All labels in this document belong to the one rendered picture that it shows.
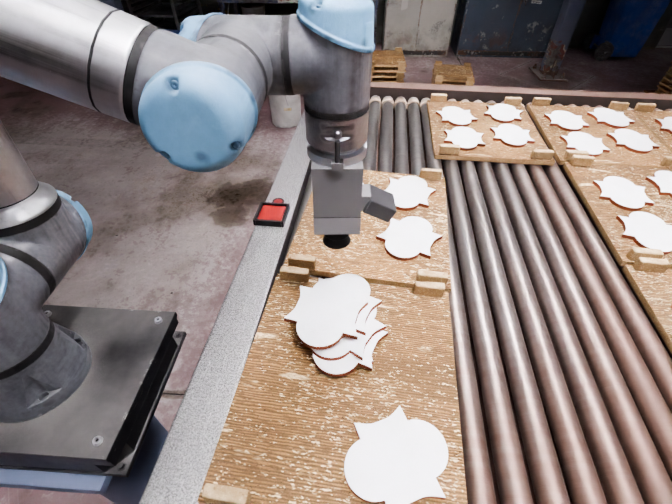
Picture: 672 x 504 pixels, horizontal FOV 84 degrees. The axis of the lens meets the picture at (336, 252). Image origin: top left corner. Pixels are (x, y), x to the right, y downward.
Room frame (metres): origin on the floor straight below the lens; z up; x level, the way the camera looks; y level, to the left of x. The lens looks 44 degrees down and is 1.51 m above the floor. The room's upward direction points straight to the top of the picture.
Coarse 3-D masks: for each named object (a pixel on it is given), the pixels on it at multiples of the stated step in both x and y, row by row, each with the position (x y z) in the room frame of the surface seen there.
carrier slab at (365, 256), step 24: (312, 216) 0.71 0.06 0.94; (408, 216) 0.71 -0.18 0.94; (432, 216) 0.71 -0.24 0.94; (312, 240) 0.63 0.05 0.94; (360, 240) 0.63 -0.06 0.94; (336, 264) 0.55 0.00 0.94; (360, 264) 0.55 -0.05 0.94; (384, 264) 0.55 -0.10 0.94; (408, 264) 0.55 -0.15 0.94; (432, 264) 0.55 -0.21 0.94
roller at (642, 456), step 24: (528, 192) 0.84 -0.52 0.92; (552, 240) 0.65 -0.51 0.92; (552, 264) 0.58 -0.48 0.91; (576, 288) 0.50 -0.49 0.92; (576, 312) 0.44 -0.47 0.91; (600, 336) 0.38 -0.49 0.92; (600, 360) 0.34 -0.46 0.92; (600, 384) 0.30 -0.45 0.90; (624, 384) 0.29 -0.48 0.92; (624, 408) 0.25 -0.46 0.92; (624, 432) 0.22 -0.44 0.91; (648, 432) 0.22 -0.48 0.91; (648, 456) 0.18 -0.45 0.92; (648, 480) 0.15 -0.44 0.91
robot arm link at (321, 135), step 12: (312, 120) 0.40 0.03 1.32; (324, 120) 0.39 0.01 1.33; (348, 120) 0.39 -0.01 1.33; (360, 120) 0.40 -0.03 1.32; (312, 132) 0.40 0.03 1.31; (324, 132) 0.39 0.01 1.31; (336, 132) 0.38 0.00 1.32; (348, 132) 0.39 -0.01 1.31; (360, 132) 0.40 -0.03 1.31; (312, 144) 0.40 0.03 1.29; (324, 144) 0.39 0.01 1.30; (348, 144) 0.39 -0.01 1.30; (360, 144) 0.40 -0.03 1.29
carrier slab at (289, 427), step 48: (288, 288) 0.49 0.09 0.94; (384, 288) 0.49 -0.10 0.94; (288, 336) 0.37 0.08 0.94; (432, 336) 0.37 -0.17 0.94; (240, 384) 0.28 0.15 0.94; (288, 384) 0.28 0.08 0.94; (336, 384) 0.28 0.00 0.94; (384, 384) 0.28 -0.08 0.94; (432, 384) 0.28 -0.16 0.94; (240, 432) 0.21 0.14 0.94; (288, 432) 0.21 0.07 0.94; (336, 432) 0.21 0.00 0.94; (240, 480) 0.15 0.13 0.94; (288, 480) 0.15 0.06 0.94; (336, 480) 0.15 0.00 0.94
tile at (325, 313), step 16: (304, 288) 0.44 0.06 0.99; (320, 288) 0.44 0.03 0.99; (336, 288) 0.44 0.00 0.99; (352, 288) 0.44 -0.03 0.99; (304, 304) 0.40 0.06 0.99; (320, 304) 0.40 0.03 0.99; (336, 304) 0.40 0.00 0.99; (352, 304) 0.40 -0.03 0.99; (288, 320) 0.37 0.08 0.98; (304, 320) 0.37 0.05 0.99; (320, 320) 0.37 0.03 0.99; (336, 320) 0.37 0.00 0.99; (352, 320) 0.37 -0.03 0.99; (304, 336) 0.34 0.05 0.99; (320, 336) 0.34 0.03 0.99; (336, 336) 0.34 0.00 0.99; (352, 336) 0.34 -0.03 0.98
